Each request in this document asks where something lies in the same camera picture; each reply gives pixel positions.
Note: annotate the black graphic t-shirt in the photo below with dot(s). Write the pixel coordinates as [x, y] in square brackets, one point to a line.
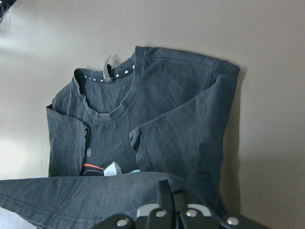
[115, 133]

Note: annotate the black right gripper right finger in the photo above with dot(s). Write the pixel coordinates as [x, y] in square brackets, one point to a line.
[179, 201]

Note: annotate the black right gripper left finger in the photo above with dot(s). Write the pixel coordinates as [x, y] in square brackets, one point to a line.
[164, 196]

